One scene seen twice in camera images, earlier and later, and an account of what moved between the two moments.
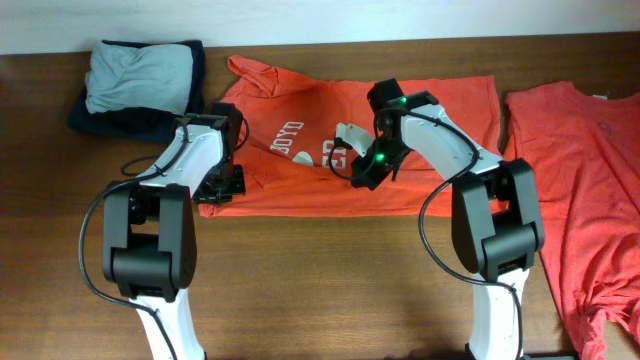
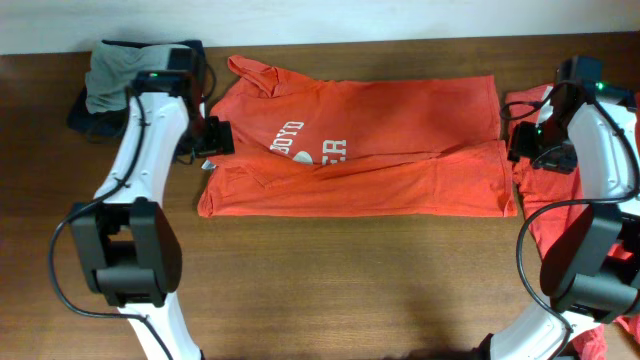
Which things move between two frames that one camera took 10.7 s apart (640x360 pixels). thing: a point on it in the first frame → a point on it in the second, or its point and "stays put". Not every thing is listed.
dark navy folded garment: (142, 125) stays put
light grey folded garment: (125, 76) stays put
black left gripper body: (223, 181) → (212, 138)
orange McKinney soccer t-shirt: (293, 166) stays put
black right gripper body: (382, 156) → (545, 146)
